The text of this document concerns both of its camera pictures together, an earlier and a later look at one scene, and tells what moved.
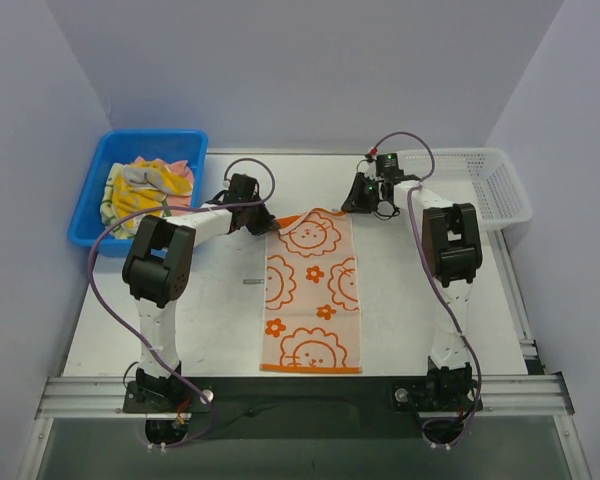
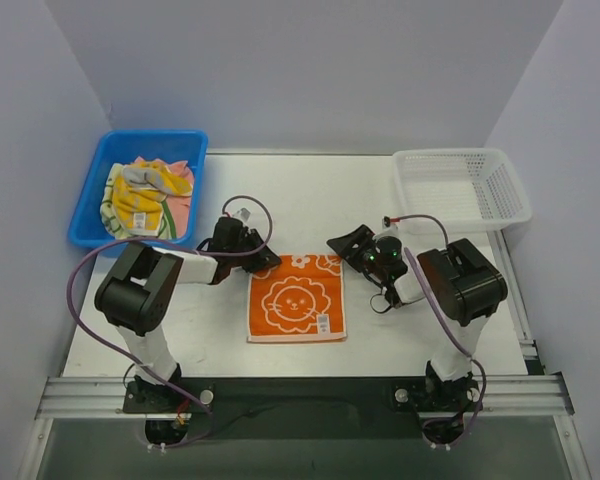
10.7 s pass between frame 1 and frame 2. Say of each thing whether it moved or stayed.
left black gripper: moved
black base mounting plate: stayed
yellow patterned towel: stayed
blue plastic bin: stayed
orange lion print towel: moved
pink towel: stayed
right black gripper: moved
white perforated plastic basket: stayed
